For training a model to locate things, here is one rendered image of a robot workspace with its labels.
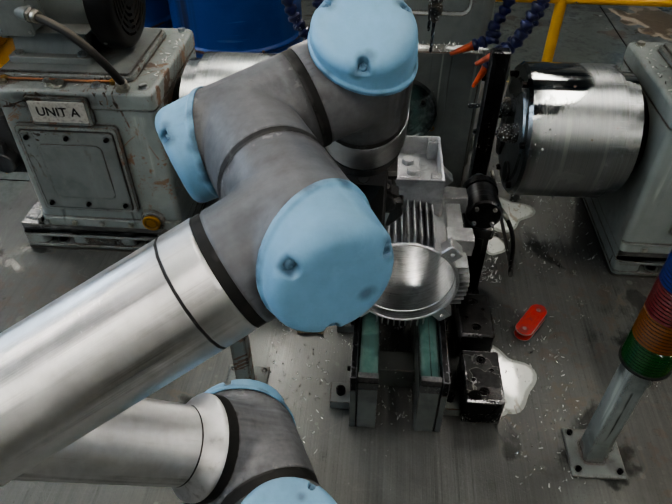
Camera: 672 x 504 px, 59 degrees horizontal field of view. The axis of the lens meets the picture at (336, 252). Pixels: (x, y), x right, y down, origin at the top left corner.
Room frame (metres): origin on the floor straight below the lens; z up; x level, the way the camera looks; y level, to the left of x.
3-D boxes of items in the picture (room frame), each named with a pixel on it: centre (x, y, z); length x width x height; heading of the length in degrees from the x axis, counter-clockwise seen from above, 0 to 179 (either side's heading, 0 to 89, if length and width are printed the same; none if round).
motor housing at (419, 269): (0.71, -0.11, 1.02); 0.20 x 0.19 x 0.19; 176
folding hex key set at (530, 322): (0.72, -0.36, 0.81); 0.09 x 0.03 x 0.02; 140
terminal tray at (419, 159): (0.75, -0.11, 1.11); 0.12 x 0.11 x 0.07; 176
